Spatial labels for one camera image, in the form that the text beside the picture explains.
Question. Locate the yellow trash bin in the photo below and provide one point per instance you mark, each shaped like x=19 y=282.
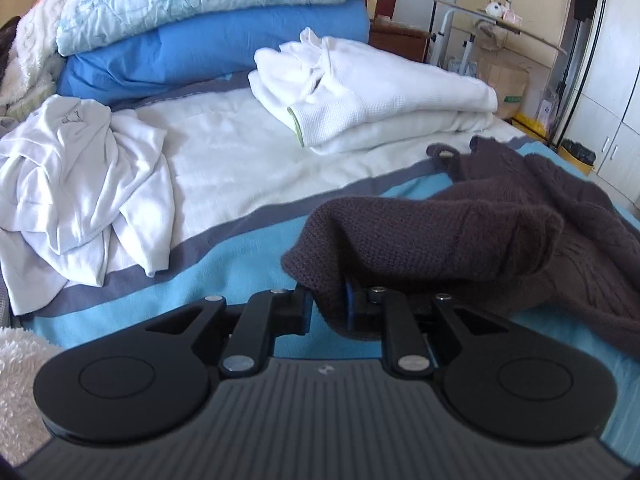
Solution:
x=575 y=166

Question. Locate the blue folded duvet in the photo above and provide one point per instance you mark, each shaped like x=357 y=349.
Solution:
x=225 y=45

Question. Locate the small pink plush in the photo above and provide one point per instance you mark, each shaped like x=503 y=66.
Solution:
x=512 y=15

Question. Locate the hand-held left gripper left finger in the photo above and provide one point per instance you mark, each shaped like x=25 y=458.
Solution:
x=292 y=310

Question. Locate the yellow plastic bag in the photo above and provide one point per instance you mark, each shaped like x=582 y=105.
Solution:
x=530 y=124

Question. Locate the brown paper bag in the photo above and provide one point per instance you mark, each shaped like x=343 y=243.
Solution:
x=505 y=85

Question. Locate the cream fleece cloth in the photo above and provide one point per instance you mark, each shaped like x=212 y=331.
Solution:
x=22 y=385

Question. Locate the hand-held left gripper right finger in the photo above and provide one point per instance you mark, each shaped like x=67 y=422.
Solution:
x=350 y=307

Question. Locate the small panda plush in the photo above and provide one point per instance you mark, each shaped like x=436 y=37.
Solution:
x=494 y=9

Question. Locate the wooden nightstand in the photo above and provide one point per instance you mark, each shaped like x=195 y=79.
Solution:
x=400 y=42

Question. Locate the dark red bag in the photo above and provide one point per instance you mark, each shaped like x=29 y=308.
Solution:
x=386 y=7

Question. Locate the blue white striped bed cover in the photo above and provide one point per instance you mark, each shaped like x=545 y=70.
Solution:
x=240 y=170

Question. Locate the white rolling side table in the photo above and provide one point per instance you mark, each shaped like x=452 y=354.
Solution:
x=442 y=35

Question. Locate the dark brown knit sweater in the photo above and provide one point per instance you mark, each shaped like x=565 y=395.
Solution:
x=450 y=240

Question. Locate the white folded thermal top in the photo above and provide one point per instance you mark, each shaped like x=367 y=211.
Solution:
x=390 y=90

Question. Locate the clear plastic bag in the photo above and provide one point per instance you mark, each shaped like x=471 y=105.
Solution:
x=550 y=107

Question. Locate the white wardrobe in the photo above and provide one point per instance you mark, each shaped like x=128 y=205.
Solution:
x=620 y=60

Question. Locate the white crumpled t-shirt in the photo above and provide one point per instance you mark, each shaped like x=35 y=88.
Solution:
x=75 y=185

